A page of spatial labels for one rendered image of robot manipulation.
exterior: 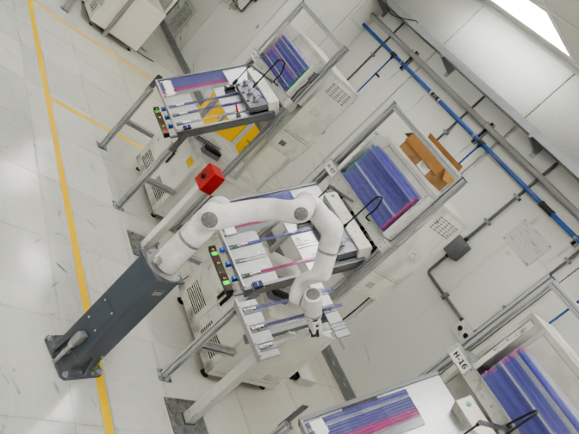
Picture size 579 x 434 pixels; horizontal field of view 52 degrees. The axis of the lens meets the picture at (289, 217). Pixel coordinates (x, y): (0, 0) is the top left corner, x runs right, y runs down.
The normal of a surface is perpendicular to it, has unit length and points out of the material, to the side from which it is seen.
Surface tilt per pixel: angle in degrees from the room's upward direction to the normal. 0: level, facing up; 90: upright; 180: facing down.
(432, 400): 44
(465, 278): 90
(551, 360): 90
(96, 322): 90
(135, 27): 90
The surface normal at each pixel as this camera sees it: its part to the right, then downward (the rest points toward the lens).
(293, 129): 0.36, 0.66
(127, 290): -0.51, -0.15
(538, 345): -0.62, -0.35
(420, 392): 0.06, -0.72
